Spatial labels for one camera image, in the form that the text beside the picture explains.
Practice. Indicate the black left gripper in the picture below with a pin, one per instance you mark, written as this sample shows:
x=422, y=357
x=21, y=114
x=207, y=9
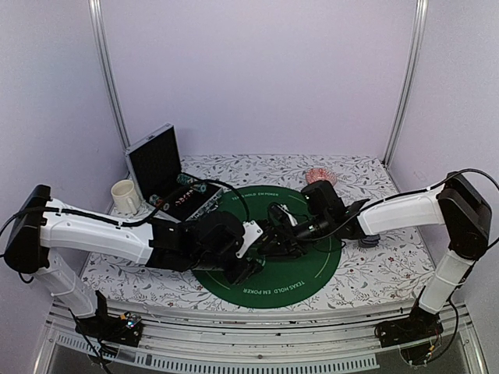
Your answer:
x=245, y=270

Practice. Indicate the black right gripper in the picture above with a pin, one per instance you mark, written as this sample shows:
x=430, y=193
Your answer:
x=287, y=243

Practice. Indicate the short poker chip stack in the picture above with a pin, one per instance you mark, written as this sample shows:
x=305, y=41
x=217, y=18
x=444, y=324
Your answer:
x=158, y=202

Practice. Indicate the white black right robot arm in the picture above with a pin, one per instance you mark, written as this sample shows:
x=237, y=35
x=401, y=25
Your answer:
x=452, y=208

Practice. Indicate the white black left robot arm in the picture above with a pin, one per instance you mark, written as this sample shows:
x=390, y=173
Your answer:
x=45, y=224

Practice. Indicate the round green poker mat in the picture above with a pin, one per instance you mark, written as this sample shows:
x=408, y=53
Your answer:
x=281, y=282

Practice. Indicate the red black chip row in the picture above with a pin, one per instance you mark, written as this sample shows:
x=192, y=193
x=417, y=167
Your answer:
x=183, y=197

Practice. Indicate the red patterned small bowl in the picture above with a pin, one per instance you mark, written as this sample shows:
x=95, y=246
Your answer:
x=320, y=174

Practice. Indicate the green poker chip row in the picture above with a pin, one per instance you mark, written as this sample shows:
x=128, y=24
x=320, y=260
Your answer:
x=185, y=179

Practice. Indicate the grey playing card deck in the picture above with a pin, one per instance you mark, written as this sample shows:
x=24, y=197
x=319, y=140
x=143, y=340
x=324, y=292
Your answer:
x=370, y=241

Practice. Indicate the aluminium poker chip case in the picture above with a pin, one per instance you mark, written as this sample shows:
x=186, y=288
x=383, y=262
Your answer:
x=154, y=164

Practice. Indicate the cream ceramic mug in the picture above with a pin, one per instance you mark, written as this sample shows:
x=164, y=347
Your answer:
x=125, y=197

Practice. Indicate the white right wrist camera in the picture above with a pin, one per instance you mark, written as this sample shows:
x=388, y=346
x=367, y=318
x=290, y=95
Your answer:
x=292, y=220

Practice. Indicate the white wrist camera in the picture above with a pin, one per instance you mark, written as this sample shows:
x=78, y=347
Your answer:
x=292, y=220
x=252, y=233

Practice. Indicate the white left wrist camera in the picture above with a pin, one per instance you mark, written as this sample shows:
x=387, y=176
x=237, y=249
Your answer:
x=252, y=233

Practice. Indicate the aluminium front rail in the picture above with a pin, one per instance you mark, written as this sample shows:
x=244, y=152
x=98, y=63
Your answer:
x=318, y=341

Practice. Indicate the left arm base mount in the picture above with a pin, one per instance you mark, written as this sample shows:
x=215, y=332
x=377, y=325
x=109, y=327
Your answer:
x=111, y=329

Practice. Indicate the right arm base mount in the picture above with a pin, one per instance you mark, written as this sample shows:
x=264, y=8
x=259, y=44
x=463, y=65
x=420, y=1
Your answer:
x=418, y=325

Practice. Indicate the left aluminium frame post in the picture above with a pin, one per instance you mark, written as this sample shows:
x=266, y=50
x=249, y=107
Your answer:
x=97, y=22

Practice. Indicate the aluminium frame post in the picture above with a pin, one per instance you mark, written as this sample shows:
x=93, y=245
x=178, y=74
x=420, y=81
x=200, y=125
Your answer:
x=415, y=45
x=97, y=22

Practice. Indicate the right aluminium frame post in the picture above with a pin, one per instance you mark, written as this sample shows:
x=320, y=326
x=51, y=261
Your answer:
x=415, y=45

